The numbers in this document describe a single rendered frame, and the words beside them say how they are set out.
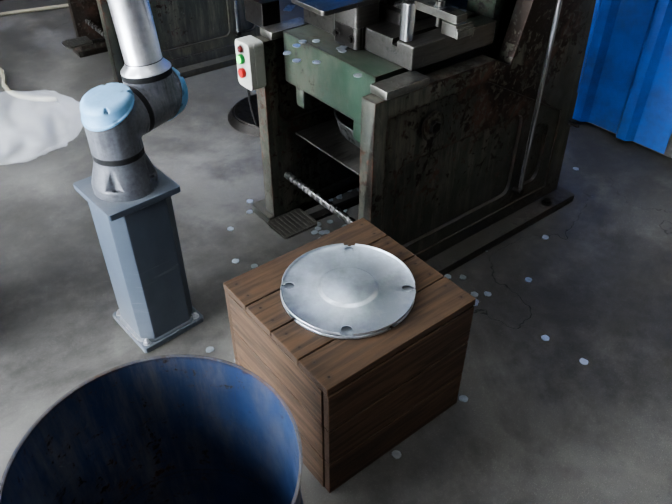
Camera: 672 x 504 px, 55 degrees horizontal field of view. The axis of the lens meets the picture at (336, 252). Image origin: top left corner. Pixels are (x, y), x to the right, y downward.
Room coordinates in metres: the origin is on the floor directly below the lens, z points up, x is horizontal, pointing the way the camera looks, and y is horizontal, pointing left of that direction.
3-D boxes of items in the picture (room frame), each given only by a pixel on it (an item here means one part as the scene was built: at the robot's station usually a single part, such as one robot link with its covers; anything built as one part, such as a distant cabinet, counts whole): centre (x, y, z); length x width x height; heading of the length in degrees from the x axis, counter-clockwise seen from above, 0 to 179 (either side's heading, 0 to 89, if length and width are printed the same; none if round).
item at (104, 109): (1.30, 0.50, 0.62); 0.13 x 0.12 x 0.14; 150
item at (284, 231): (1.69, -0.06, 0.14); 0.59 x 0.10 x 0.05; 128
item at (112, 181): (1.30, 0.50, 0.50); 0.15 x 0.15 x 0.10
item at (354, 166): (1.78, -0.17, 0.31); 0.43 x 0.42 x 0.01; 38
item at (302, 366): (1.03, -0.03, 0.18); 0.40 x 0.38 x 0.35; 128
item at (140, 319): (1.30, 0.50, 0.23); 0.19 x 0.19 x 0.45; 42
